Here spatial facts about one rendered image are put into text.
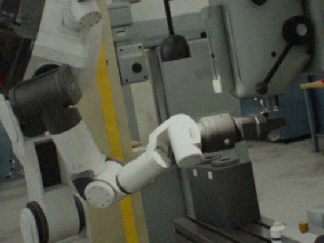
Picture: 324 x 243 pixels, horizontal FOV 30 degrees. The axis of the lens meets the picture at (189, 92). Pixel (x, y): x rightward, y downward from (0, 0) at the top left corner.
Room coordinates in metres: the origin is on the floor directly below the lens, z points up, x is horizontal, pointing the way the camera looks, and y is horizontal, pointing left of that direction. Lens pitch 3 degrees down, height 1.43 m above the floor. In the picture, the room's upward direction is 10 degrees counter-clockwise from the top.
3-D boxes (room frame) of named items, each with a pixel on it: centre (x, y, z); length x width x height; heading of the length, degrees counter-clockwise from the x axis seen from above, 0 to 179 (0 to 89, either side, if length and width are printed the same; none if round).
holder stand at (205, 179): (1.95, -0.05, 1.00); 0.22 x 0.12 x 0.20; 27
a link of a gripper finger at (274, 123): (1.51, -0.20, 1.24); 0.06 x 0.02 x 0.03; 104
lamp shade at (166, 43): (1.45, 0.02, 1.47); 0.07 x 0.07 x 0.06
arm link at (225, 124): (1.52, -0.10, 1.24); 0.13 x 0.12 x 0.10; 14
